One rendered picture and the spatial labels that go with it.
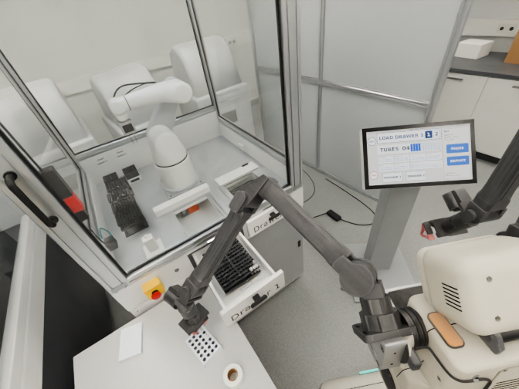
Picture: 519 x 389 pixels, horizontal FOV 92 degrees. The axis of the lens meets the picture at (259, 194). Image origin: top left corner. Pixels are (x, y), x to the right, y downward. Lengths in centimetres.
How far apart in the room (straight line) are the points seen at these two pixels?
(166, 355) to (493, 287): 106
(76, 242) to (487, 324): 108
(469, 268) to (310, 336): 145
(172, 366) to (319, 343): 103
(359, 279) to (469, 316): 20
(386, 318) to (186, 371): 78
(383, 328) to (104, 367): 106
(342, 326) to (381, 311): 131
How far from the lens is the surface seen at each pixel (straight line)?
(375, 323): 68
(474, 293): 63
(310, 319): 198
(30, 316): 151
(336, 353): 192
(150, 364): 125
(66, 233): 100
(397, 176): 142
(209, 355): 115
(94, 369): 136
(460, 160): 156
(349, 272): 65
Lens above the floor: 183
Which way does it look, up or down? 41 degrees down
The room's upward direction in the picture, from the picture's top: 9 degrees counter-clockwise
